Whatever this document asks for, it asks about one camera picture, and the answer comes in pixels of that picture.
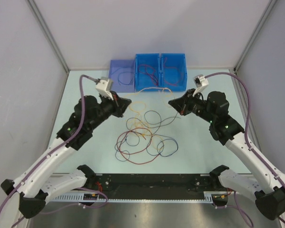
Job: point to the aluminium frame post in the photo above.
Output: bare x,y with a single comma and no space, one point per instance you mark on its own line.
48,34
264,17

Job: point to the blue bin middle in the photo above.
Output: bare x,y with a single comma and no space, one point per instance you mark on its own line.
147,71

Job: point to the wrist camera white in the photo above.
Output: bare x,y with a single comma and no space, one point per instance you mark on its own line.
104,87
201,83

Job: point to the lavender plastic bin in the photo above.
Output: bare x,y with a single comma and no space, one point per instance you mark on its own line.
121,72

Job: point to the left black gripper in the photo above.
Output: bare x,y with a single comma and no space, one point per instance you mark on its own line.
119,104

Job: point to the right aluminium table rail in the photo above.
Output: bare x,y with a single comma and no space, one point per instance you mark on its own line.
244,100

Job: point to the left aluminium frame post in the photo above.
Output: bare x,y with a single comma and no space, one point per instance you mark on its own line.
48,34

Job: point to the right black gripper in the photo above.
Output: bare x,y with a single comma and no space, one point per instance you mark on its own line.
182,104

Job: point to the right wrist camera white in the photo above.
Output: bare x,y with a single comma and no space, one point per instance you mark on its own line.
201,83

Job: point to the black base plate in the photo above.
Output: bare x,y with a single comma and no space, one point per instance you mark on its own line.
154,186

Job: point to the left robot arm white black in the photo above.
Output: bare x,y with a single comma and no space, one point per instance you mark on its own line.
32,186

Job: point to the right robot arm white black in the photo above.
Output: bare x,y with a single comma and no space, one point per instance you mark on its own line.
268,190

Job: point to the blue bin right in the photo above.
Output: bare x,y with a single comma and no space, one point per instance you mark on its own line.
174,71

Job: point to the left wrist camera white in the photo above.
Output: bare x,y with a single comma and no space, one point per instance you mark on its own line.
104,87

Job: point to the right aluminium frame post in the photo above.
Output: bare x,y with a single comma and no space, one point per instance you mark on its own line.
264,17

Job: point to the blue bin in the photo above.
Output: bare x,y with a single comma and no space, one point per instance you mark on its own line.
147,71
174,71

